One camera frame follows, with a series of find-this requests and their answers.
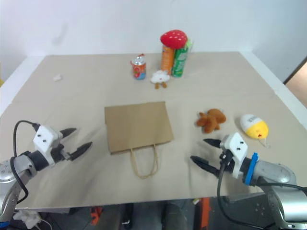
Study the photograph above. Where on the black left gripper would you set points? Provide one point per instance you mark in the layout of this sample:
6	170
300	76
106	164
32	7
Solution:
58	153

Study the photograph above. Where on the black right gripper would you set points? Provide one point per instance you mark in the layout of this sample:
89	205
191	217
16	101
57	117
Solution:
227	165

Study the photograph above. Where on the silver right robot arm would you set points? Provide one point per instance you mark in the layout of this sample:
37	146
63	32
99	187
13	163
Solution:
275	172

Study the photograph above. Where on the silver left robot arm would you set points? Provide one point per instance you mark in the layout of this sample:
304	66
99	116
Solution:
22	167

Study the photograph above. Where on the brown plush toy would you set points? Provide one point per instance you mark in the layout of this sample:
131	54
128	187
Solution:
212	119

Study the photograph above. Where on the beige table cover sheet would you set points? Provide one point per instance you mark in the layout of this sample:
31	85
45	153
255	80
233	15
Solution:
79	100

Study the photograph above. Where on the blue right wrist clamp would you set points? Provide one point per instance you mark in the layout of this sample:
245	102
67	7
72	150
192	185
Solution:
251	169

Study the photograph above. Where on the yellow white plush chick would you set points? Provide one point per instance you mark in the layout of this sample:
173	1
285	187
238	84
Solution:
255	127

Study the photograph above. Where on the orange black stand under table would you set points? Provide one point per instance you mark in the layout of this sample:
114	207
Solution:
204	213

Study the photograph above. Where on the small white scrap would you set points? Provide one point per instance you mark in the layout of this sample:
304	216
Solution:
57	77

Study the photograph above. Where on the orange tool under table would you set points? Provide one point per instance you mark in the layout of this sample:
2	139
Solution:
96	214

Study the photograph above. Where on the white sheep plush toy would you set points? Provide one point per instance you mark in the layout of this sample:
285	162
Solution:
160	77

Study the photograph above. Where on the white clutter under table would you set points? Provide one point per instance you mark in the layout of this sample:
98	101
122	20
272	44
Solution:
26	218

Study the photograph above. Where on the tall green can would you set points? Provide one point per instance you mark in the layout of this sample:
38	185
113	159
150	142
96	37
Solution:
180	63

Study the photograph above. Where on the short red soda can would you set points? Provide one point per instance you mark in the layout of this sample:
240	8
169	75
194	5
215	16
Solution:
138	69

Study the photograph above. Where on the tall orange can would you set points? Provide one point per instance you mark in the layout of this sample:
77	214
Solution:
167	60

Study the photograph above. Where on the red toy strawberry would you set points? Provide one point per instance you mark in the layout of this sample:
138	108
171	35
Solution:
173	38

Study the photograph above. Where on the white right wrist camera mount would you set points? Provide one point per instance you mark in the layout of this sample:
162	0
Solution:
236	146

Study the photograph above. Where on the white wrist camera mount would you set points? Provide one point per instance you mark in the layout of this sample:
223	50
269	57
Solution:
236	146
44	139

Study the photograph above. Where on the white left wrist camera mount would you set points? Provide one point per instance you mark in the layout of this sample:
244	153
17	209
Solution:
44	139

